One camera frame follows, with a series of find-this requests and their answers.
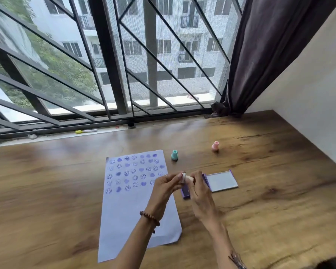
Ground black metal window grille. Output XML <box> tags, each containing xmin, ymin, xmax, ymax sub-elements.
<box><xmin>0</xmin><ymin>0</ymin><xmax>247</xmax><ymax>137</ymax></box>

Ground person's left forearm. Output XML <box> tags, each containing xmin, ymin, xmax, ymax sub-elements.
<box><xmin>111</xmin><ymin>212</ymin><xmax>160</xmax><ymax>269</ymax></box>

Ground person's right forearm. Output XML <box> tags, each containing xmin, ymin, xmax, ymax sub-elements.
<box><xmin>201</xmin><ymin>215</ymin><xmax>248</xmax><ymax>269</ymax></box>

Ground green tree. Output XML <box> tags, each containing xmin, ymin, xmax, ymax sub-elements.
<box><xmin>0</xmin><ymin>0</ymin><xmax>98</xmax><ymax>109</ymax></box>

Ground dark purple curtain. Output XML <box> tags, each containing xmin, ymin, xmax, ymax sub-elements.
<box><xmin>211</xmin><ymin>0</ymin><xmax>336</xmax><ymax>119</ymax></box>

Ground white apartment building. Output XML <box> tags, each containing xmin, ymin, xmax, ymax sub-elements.
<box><xmin>31</xmin><ymin>0</ymin><xmax>245</xmax><ymax>108</ymax></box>

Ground person's right hand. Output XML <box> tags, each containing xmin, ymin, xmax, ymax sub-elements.
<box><xmin>186</xmin><ymin>170</ymin><xmax>220</xmax><ymax>225</ymax></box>

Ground purple ink pad case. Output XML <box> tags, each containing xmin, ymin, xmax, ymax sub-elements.
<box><xmin>181</xmin><ymin>170</ymin><xmax>239</xmax><ymax>200</ymax></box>

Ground brown bead bracelet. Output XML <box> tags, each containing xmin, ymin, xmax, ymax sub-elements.
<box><xmin>139</xmin><ymin>211</ymin><xmax>161</xmax><ymax>234</ymax></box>

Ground person's left hand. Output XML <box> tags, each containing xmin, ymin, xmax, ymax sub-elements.
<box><xmin>146</xmin><ymin>173</ymin><xmax>185</xmax><ymax>222</ymax></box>

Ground white paper sheet purple stamps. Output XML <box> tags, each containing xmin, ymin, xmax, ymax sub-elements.
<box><xmin>97</xmin><ymin>150</ymin><xmax>183</xmax><ymax>263</ymax></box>

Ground dark window frame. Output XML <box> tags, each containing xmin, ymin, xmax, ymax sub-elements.
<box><xmin>0</xmin><ymin>0</ymin><xmax>230</xmax><ymax>139</ymax></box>

